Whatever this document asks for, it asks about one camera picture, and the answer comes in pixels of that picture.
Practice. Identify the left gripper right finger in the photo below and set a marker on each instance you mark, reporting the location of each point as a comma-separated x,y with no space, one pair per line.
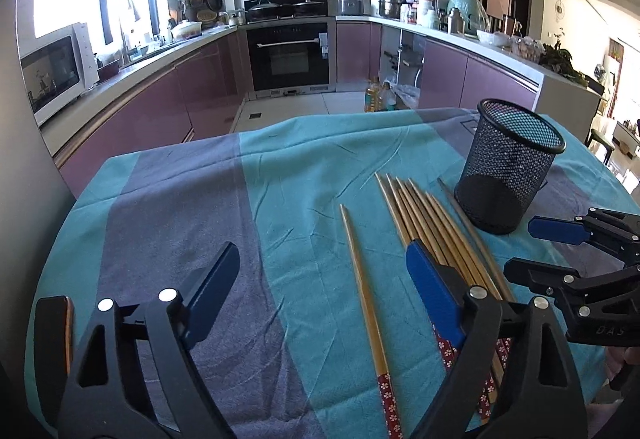
513,374

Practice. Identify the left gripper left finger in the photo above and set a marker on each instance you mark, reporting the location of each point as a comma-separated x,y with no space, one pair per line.
133,375

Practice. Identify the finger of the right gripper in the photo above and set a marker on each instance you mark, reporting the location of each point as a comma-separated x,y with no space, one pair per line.
599,311
615,233

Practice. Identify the bamboo chopstick lone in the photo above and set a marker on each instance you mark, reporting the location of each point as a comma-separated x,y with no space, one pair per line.
382,371

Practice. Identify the dark bamboo chopstick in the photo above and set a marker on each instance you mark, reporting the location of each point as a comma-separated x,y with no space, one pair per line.
494,270

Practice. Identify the black mesh utensil cup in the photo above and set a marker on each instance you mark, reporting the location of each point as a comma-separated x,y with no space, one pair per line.
511,153

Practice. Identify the teal and purple tablecloth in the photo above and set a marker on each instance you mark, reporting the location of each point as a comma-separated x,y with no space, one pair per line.
288,355

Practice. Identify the mint green appliance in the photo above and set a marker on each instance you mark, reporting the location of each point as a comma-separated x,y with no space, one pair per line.
473,14

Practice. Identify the cooking oil bottle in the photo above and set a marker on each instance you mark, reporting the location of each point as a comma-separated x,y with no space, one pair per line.
379,97

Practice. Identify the white microwave oven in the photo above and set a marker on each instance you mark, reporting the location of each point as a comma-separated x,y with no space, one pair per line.
58,68

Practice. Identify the steel stock pot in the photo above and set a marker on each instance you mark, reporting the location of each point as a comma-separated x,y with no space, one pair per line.
390,9

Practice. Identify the black built-in oven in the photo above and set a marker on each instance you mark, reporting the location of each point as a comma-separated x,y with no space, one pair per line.
289,56

